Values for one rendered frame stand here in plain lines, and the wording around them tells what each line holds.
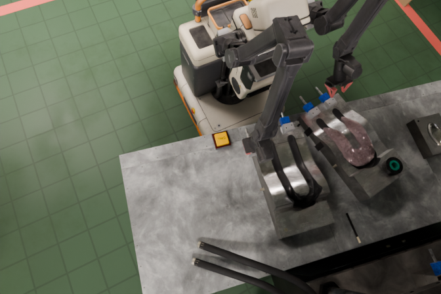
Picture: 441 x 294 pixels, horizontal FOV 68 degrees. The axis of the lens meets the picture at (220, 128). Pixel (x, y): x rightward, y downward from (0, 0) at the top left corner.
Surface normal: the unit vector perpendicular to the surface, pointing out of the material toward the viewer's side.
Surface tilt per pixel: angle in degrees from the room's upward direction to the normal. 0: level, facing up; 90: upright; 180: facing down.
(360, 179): 0
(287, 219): 0
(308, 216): 0
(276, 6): 42
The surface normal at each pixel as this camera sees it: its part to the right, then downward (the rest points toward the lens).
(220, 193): 0.07, -0.37
